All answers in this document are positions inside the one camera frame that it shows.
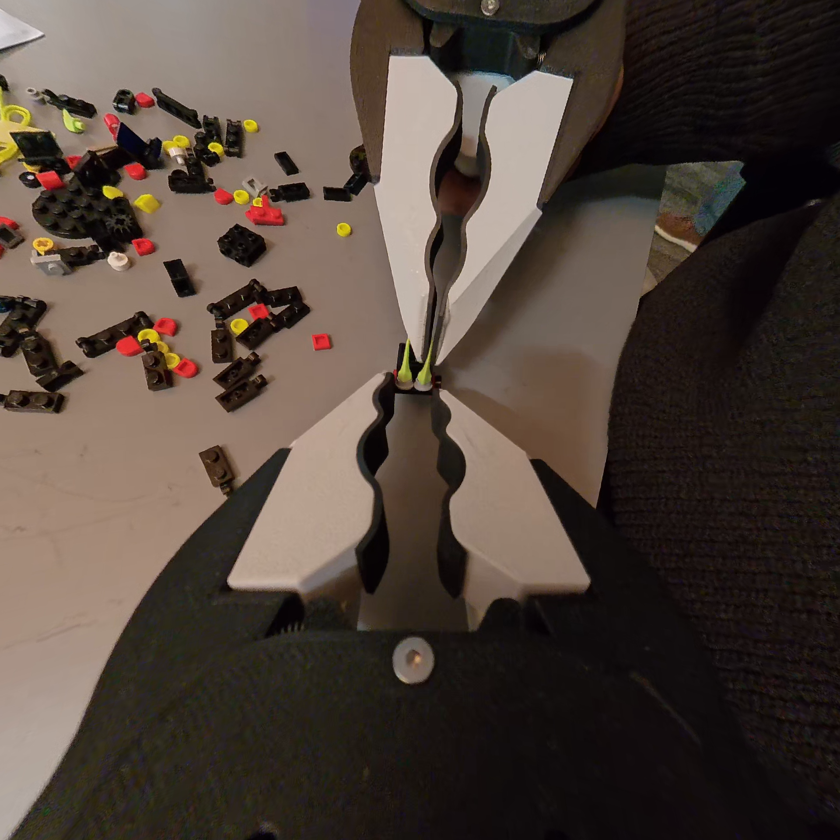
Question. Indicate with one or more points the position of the person's right forearm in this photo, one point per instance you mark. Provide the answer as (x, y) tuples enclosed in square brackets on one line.
[(722, 79)]

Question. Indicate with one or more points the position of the lime lego horn piece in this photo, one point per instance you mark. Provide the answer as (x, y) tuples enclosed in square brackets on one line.
[(426, 373)]

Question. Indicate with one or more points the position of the person's dark sweater torso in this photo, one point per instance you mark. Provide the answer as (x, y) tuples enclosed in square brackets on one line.
[(722, 459)]

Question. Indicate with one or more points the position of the black lego assembly lime horns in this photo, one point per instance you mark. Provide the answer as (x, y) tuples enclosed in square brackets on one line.
[(407, 375)]

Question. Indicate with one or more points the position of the pile of loose lego pieces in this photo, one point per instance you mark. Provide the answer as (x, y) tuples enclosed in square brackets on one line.
[(79, 210)]

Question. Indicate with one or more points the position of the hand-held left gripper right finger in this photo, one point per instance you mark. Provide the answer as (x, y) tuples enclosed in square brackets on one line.
[(518, 525)]

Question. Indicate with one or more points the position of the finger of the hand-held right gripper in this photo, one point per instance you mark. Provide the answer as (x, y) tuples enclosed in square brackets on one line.
[(410, 164), (518, 164)]

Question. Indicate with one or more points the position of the white paper sheet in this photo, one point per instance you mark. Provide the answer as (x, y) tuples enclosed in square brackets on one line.
[(16, 29)]

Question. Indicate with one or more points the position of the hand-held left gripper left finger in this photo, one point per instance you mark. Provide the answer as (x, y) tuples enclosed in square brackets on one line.
[(308, 518)]

